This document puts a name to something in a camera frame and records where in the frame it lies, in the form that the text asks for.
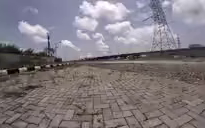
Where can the grey concrete wall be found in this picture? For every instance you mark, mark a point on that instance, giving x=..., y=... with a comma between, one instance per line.
x=13, y=60

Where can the dry bare ground strip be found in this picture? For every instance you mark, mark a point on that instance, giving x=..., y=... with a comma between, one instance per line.
x=176, y=70

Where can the steel lattice power pylon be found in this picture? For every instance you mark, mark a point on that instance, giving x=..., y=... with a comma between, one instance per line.
x=162, y=30

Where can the elevated concrete road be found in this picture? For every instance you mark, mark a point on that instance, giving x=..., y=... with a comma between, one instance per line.
x=176, y=52

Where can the dark tower pole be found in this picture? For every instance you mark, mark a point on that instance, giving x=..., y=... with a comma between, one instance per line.
x=49, y=45

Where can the grey brick paved road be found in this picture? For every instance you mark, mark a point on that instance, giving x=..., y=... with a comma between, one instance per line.
x=100, y=100

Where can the black and white kerb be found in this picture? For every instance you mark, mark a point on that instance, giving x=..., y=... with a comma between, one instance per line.
x=10, y=71

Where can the row of trees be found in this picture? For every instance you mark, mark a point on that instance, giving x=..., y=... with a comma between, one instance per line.
x=6, y=48

